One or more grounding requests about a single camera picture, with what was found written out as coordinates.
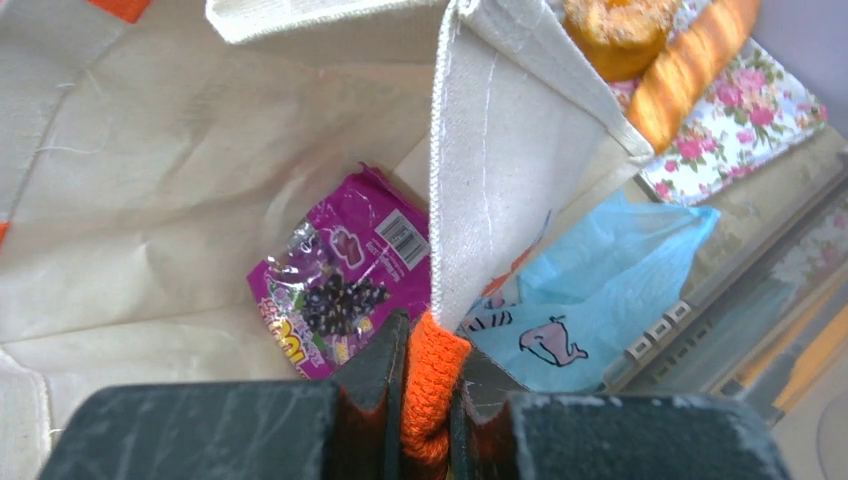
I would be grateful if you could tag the bread baguette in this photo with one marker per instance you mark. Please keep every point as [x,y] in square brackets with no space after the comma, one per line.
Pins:
[691,62]

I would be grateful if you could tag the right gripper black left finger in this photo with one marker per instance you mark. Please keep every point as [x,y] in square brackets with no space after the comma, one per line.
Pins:
[344,427]

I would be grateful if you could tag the orange bundt cake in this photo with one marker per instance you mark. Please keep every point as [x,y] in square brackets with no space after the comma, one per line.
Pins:
[620,39]

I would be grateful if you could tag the beige tote bag orange handles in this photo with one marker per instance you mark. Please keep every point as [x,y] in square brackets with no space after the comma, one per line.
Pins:
[151,151]

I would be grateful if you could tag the grey transparent lidded box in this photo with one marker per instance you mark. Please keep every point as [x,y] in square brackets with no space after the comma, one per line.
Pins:
[742,332]

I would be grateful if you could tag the purple candy packet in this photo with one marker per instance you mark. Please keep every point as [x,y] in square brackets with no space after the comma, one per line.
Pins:
[358,254]

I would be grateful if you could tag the blue printed plastic bag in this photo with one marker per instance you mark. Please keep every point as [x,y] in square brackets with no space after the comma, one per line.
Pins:
[574,309]

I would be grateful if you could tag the floral tray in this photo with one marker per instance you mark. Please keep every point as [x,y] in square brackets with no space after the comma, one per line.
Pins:
[754,111]

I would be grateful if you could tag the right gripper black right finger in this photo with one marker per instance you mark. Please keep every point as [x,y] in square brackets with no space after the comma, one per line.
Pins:
[498,430]

